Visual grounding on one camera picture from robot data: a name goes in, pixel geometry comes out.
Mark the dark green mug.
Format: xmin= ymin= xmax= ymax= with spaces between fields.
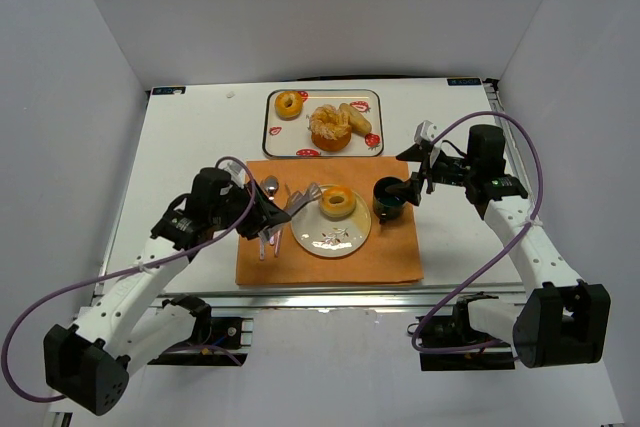
xmin=372 ymin=177 xmax=406 ymax=224

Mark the strawberry pattern white tray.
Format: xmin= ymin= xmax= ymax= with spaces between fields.
xmin=262 ymin=88 xmax=384 ymax=158

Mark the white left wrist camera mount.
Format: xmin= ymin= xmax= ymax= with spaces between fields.
xmin=215 ymin=159 xmax=246 ymax=187

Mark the bagel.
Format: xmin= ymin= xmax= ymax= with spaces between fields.
xmin=320 ymin=185 xmax=356 ymax=219
xmin=274 ymin=91 xmax=304 ymax=120

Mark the sugar flaked bundt cake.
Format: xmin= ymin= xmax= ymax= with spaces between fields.
xmin=309 ymin=104 xmax=352 ymax=152

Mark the left blue table label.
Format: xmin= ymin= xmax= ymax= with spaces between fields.
xmin=151 ymin=86 xmax=186 ymax=96

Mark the pink handled spoon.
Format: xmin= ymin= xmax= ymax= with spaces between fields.
xmin=263 ymin=175 xmax=281 ymax=247

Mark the pink handled fork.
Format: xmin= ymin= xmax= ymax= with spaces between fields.
xmin=273 ymin=183 xmax=293 ymax=258

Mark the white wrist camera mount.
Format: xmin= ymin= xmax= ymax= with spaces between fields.
xmin=215 ymin=159 xmax=246 ymax=187
xmin=414 ymin=120 xmax=441 ymax=165

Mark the oblong bread roll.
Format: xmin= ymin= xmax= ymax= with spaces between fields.
xmin=339 ymin=103 xmax=372 ymax=136

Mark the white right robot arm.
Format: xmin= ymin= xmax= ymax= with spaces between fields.
xmin=386 ymin=121 xmax=611 ymax=368

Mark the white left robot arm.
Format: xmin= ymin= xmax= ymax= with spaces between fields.
xmin=44 ymin=163 xmax=321 ymax=416

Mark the blue table label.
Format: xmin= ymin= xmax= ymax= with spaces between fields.
xmin=446 ymin=77 xmax=482 ymax=87
xmin=151 ymin=86 xmax=186 ymax=96

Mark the white beige ceramic plate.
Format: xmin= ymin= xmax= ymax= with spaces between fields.
xmin=291 ymin=192 xmax=372 ymax=258

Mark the pink handled knife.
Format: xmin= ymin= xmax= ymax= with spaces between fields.
xmin=256 ymin=179 xmax=267 ymax=262

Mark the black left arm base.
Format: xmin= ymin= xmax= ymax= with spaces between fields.
xmin=149 ymin=295 xmax=253 ymax=367

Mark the right blue table label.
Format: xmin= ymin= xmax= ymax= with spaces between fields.
xmin=446 ymin=77 xmax=482 ymax=87

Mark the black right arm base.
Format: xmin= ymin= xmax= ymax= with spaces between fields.
xmin=418 ymin=292 xmax=523 ymax=372

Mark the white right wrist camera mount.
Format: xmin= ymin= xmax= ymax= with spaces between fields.
xmin=414 ymin=120 xmax=441 ymax=165

